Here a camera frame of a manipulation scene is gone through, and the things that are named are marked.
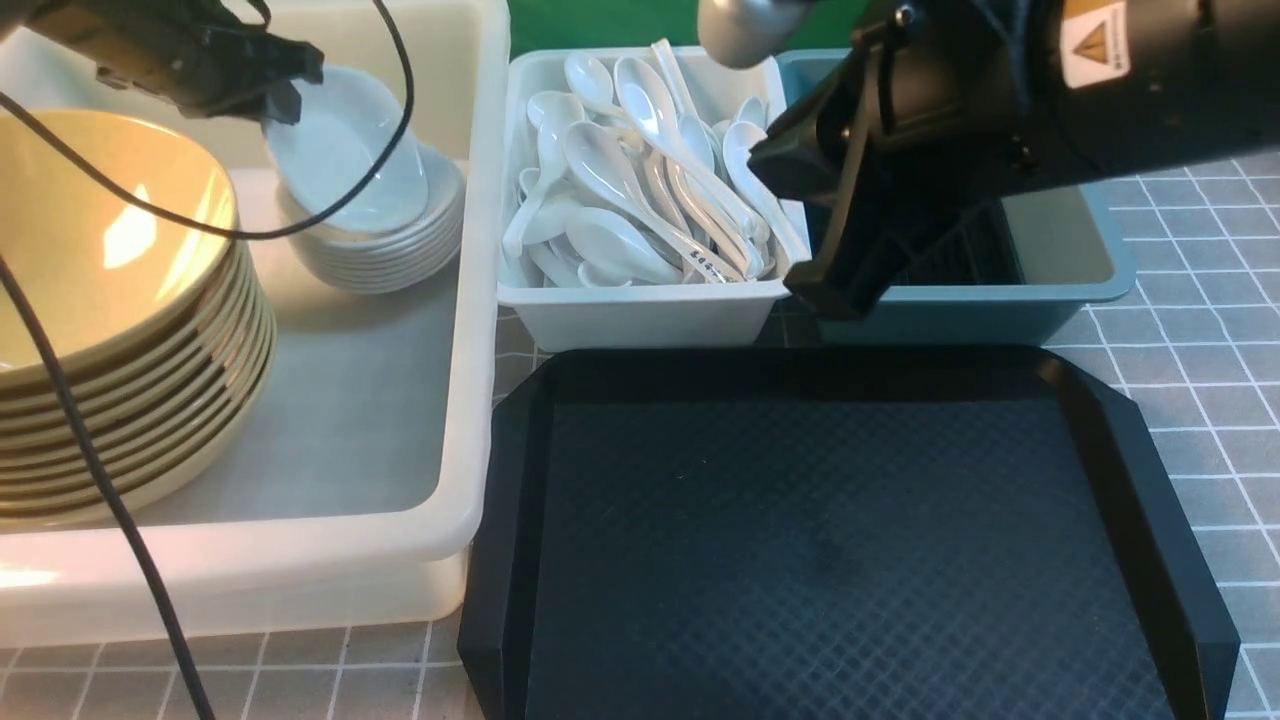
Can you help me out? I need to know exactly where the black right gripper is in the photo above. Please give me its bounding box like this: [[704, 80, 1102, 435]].
[[749, 1, 1061, 322]]

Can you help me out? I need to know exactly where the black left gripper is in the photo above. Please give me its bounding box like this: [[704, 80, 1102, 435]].
[[26, 1, 325, 126]]

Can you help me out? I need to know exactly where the white square sauce dish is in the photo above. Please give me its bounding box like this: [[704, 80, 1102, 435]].
[[262, 64, 430, 234]]

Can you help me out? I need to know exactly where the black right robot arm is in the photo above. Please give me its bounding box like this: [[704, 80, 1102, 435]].
[[748, 1, 1279, 320]]

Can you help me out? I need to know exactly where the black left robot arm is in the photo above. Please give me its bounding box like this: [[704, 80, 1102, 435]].
[[3, 1, 325, 126]]

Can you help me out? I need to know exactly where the bundle of black chopsticks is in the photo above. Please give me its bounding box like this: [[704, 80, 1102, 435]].
[[893, 202, 1025, 286]]

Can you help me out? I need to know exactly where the teal chopstick bin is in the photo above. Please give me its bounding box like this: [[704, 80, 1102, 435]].
[[774, 47, 1137, 347]]

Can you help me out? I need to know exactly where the stack of white sauce dishes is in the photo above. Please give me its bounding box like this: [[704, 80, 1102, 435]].
[[287, 143, 466, 295]]

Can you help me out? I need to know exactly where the white spoon bin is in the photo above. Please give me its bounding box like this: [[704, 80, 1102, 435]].
[[497, 45, 812, 354]]

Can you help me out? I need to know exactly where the stack of yellow-green bowls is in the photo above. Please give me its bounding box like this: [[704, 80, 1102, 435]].
[[1, 109, 278, 532]]

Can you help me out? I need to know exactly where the pile of white soup spoons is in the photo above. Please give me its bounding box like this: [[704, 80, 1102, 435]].
[[500, 38, 812, 288]]

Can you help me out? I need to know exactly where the green fabric backdrop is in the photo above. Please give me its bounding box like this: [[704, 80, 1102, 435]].
[[508, 1, 868, 59]]

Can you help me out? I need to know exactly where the grey checked table mat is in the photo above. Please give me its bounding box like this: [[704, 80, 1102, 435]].
[[0, 149, 1280, 720]]

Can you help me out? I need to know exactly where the black plastic serving tray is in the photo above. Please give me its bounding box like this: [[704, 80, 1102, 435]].
[[458, 346, 1242, 719]]

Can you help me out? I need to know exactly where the large white plastic tub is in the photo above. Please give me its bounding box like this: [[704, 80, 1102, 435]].
[[1, 1, 509, 648]]

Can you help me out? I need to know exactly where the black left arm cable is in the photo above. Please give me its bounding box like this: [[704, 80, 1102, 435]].
[[0, 0, 417, 720]]

